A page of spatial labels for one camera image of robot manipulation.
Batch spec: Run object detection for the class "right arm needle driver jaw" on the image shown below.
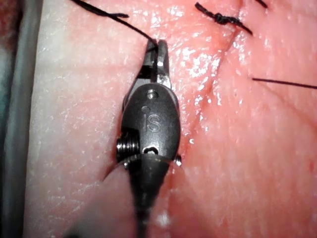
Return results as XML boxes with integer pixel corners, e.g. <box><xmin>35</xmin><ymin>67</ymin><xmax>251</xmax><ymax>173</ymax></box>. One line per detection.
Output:
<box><xmin>156</xmin><ymin>39</ymin><xmax>172</xmax><ymax>89</ymax></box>
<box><xmin>135</xmin><ymin>40</ymin><xmax>159</xmax><ymax>83</ymax></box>

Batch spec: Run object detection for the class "right arm needle driver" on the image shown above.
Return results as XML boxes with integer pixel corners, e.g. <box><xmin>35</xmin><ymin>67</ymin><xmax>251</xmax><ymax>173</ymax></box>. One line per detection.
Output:
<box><xmin>115</xmin><ymin>79</ymin><xmax>183</xmax><ymax>170</ymax></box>

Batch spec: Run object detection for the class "black thread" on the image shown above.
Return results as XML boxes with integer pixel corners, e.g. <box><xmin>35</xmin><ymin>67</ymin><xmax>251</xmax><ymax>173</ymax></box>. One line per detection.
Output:
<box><xmin>70</xmin><ymin>0</ymin><xmax>317</xmax><ymax>90</ymax></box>

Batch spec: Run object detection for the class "black stitching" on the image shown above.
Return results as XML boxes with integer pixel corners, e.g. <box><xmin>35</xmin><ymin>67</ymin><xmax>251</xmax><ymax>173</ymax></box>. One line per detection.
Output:
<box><xmin>194</xmin><ymin>0</ymin><xmax>268</xmax><ymax>36</ymax></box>

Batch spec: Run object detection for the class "tissue pad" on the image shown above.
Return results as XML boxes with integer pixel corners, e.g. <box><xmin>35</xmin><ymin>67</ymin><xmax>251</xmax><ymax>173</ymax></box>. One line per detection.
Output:
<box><xmin>23</xmin><ymin>0</ymin><xmax>317</xmax><ymax>238</ymax></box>

